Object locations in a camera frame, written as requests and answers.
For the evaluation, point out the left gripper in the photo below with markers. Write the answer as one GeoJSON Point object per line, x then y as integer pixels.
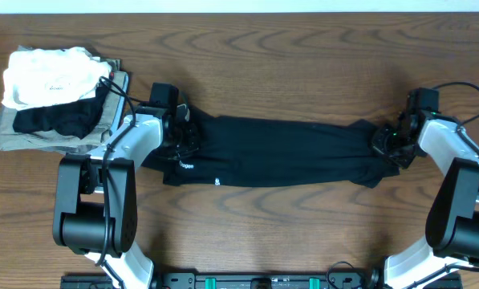
{"type": "Point", "coordinates": [192, 132]}

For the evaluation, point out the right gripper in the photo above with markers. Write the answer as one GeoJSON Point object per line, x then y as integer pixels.
{"type": "Point", "coordinates": [378, 144]}

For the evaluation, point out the black t-shirt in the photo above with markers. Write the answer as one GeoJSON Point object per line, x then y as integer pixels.
{"type": "Point", "coordinates": [246, 152]}

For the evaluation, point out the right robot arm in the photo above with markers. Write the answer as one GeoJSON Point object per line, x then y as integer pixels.
{"type": "Point", "coordinates": [451, 238]}

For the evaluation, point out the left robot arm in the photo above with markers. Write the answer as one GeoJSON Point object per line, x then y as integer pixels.
{"type": "Point", "coordinates": [96, 204]}

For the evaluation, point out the beige folded garment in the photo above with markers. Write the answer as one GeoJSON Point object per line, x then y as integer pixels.
{"type": "Point", "coordinates": [52, 141]}

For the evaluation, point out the black folded garment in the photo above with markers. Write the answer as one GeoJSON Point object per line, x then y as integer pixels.
{"type": "Point", "coordinates": [78, 118]}

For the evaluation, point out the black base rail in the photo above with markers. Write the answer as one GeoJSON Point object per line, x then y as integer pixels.
{"type": "Point", "coordinates": [348, 280]}

